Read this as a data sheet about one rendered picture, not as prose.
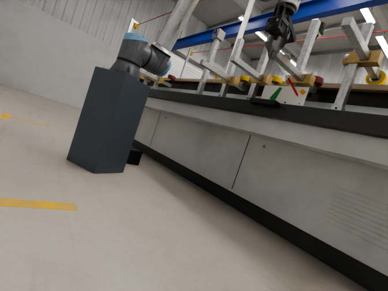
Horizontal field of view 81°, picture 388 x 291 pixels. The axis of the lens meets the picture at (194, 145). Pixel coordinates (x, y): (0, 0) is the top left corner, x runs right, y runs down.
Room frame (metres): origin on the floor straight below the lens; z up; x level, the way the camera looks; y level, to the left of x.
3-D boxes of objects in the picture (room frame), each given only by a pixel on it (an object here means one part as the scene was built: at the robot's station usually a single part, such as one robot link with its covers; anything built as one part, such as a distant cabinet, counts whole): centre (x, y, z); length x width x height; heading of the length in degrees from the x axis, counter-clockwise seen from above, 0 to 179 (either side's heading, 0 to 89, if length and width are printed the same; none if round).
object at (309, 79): (1.22, -0.42, 0.85); 0.14 x 0.06 x 0.05; 40
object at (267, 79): (1.41, -0.25, 0.84); 0.14 x 0.06 x 0.05; 40
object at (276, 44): (0.98, -0.19, 0.86); 0.06 x 0.03 x 0.09; 130
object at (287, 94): (1.24, -0.36, 0.75); 0.26 x 0.01 x 0.10; 40
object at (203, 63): (1.54, -0.05, 0.83); 0.44 x 0.03 x 0.04; 130
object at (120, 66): (1.46, 0.56, 0.65); 0.19 x 0.19 x 0.10
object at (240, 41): (1.62, -0.08, 0.89); 0.04 x 0.04 x 0.48; 40
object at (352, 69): (1.05, -0.56, 0.87); 0.04 x 0.04 x 0.48; 40
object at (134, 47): (1.47, 0.55, 0.79); 0.17 x 0.15 x 0.18; 137
